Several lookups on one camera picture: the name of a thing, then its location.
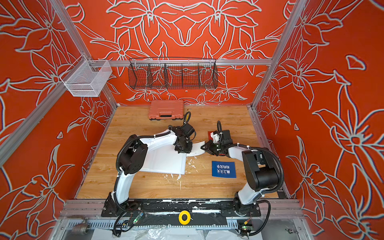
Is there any blue card white text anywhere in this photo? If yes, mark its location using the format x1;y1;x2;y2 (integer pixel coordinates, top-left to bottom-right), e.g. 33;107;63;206
212;161;237;179

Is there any white photo album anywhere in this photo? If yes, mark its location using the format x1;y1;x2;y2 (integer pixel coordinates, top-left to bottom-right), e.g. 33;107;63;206
140;135;187;175

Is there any red card top row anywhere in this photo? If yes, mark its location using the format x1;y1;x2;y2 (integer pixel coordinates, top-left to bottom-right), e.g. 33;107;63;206
209;131;221;138

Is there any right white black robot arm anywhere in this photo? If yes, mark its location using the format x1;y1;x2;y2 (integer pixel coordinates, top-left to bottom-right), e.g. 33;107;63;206
201;130;285;216

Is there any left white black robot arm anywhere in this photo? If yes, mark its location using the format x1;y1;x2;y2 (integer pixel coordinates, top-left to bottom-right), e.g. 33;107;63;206
102;112;196;217

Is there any red plastic tool case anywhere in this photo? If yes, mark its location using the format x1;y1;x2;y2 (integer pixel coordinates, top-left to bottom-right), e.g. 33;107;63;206
148;100;184;121

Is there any yellow tape roll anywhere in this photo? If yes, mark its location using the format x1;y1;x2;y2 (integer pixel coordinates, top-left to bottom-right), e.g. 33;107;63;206
178;210;192;226

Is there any white mesh basket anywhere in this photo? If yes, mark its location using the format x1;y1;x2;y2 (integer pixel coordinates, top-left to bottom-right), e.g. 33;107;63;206
59;60;112;97

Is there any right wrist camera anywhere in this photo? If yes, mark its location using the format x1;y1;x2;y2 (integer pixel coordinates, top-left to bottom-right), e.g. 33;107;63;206
210;136;221;144

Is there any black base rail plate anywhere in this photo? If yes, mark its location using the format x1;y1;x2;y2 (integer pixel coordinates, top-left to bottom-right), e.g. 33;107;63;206
101;199;261;230

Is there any black wire basket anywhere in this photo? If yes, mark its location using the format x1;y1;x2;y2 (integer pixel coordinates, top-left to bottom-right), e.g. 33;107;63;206
128;58;219;90

